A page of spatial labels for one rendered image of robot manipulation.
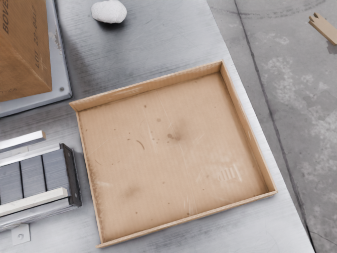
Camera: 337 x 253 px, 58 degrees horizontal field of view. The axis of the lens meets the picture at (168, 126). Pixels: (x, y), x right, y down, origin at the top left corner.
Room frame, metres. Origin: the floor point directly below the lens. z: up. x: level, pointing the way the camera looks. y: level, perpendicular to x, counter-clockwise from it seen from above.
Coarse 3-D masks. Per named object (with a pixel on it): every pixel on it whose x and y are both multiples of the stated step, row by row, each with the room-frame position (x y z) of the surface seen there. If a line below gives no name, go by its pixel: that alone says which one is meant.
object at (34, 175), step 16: (32, 160) 0.17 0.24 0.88; (48, 160) 0.16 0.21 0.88; (64, 160) 0.16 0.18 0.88; (0, 176) 0.15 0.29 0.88; (16, 176) 0.14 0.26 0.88; (32, 176) 0.14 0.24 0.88; (48, 176) 0.13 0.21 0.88; (64, 176) 0.13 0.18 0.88; (0, 192) 0.12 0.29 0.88; (16, 192) 0.12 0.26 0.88; (32, 192) 0.11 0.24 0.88
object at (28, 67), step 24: (0, 0) 0.37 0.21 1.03; (24, 0) 0.44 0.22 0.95; (0, 24) 0.33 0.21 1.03; (24, 24) 0.39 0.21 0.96; (0, 48) 0.31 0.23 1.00; (24, 48) 0.33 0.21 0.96; (48, 48) 0.41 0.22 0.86; (0, 72) 0.31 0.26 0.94; (24, 72) 0.31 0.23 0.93; (48, 72) 0.34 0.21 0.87; (0, 96) 0.31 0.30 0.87; (24, 96) 0.31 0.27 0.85
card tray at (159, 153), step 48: (96, 96) 0.27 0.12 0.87; (144, 96) 0.27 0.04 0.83; (192, 96) 0.26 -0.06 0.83; (96, 144) 0.19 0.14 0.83; (144, 144) 0.18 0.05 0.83; (192, 144) 0.16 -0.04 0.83; (240, 144) 0.15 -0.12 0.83; (96, 192) 0.10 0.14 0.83; (144, 192) 0.09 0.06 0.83; (192, 192) 0.08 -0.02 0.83; (240, 192) 0.06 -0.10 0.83
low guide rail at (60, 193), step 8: (48, 192) 0.10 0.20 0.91; (56, 192) 0.10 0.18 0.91; (64, 192) 0.10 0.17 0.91; (24, 200) 0.09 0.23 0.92; (32, 200) 0.09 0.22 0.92; (40, 200) 0.09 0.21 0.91; (48, 200) 0.09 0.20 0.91; (0, 208) 0.09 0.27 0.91; (8, 208) 0.09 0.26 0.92; (16, 208) 0.08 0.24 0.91; (24, 208) 0.09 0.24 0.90
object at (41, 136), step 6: (36, 132) 0.18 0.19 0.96; (42, 132) 0.18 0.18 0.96; (18, 138) 0.18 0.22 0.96; (24, 138) 0.17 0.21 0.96; (30, 138) 0.17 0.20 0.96; (36, 138) 0.17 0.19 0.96; (42, 138) 0.17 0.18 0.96; (0, 144) 0.17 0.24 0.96; (6, 144) 0.17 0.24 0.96; (12, 144) 0.17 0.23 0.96; (18, 144) 0.17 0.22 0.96; (24, 144) 0.17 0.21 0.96; (30, 144) 0.17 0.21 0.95; (0, 150) 0.16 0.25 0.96; (6, 150) 0.16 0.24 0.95
